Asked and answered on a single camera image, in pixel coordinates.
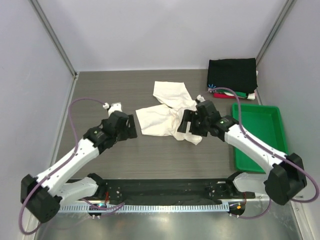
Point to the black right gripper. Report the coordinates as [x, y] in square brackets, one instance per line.
[188, 116]

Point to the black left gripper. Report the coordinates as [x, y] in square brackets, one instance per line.
[129, 131]

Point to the white t-shirt red print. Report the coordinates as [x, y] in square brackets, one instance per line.
[163, 120]

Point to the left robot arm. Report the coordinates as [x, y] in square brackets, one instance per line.
[43, 195]

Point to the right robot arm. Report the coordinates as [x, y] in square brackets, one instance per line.
[282, 177]

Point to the folded red t-shirt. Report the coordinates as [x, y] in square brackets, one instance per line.
[220, 95]

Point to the folded green t-shirt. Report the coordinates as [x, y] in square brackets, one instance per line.
[239, 94]

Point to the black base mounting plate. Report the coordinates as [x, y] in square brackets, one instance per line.
[168, 192]

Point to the folded white t-shirt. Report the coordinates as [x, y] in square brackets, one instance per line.
[251, 96]

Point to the green plastic tray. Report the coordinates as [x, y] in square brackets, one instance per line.
[264, 122]

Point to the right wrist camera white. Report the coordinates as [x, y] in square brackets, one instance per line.
[199, 99]

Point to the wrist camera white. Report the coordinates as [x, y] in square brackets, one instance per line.
[111, 108]
[199, 99]

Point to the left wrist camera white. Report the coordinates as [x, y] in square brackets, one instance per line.
[111, 108]

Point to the slotted cable duct rail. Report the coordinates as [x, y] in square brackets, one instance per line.
[82, 207]

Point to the left aluminium frame post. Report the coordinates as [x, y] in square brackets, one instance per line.
[52, 35]

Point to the aluminium frame post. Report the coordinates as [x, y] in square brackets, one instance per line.
[279, 21]
[52, 35]

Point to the right aluminium frame post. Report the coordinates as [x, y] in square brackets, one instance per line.
[279, 21]

